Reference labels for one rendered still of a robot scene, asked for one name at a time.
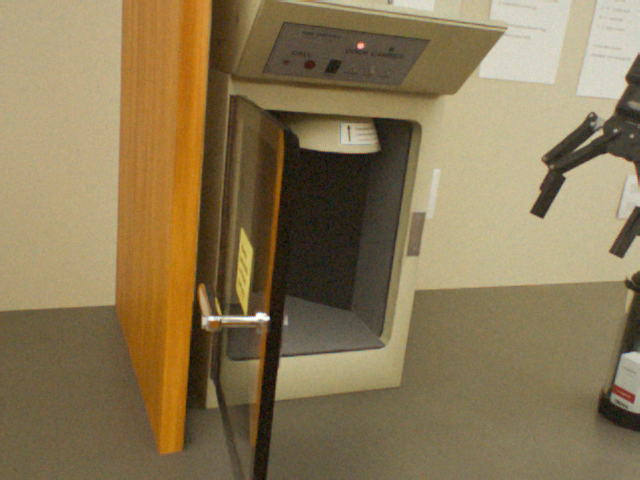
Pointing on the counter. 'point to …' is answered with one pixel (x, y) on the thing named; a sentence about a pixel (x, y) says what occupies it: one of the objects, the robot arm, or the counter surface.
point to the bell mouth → (332, 131)
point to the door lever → (212, 320)
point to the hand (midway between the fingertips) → (577, 227)
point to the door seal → (281, 304)
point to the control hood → (440, 71)
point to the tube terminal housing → (221, 40)
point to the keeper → (416, 233)
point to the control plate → (402, 56)
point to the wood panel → (160, 198)
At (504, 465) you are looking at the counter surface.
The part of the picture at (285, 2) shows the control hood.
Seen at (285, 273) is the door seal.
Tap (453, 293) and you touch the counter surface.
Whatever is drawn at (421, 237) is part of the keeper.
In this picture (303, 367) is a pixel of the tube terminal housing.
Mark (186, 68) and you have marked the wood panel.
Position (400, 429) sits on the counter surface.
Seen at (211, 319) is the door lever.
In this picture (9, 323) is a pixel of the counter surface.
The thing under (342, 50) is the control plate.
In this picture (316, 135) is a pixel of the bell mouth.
